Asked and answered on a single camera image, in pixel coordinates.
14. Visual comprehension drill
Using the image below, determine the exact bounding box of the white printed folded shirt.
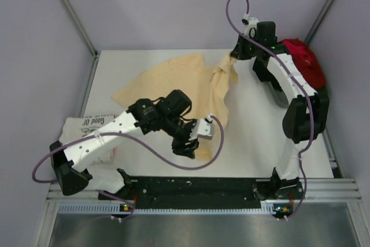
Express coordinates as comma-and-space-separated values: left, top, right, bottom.
58, 114, 116, 164

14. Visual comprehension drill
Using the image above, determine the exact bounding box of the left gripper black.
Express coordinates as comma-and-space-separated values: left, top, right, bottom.
161, 112, 199, 157

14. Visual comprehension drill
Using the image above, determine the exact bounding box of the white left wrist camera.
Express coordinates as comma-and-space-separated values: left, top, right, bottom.
190, 115, 215, 140

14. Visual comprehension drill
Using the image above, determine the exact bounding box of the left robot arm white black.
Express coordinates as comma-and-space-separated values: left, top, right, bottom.
50, 90, 204, 199

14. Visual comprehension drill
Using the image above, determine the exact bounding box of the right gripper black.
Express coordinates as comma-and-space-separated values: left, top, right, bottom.
231, 33, 262, 61

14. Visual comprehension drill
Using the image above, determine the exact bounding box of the grey slotted cable duct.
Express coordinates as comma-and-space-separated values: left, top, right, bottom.
58, 202, 288, 215

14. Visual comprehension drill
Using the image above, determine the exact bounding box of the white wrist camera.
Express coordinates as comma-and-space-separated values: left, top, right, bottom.
190, 115, 215, 140
242, 13, 259, 39

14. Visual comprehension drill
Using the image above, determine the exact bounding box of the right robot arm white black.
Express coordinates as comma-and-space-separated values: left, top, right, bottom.
231, 17, 330, 200

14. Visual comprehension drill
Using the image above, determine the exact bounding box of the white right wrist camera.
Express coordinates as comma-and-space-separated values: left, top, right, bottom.
242, 13, 259, 39

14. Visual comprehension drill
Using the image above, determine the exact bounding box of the cream yellow t shirt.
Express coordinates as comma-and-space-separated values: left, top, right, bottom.
111, 51, 240, 161

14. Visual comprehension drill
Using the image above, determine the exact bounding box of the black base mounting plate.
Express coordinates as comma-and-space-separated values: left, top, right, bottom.
98, 175, 306, 209

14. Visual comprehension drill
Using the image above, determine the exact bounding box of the red t shirt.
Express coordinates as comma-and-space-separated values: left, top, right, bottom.
282, 39, 326, 90

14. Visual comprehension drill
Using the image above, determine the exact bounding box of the grey plastic tray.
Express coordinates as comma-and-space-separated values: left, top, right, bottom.
267, 82, 289, 109

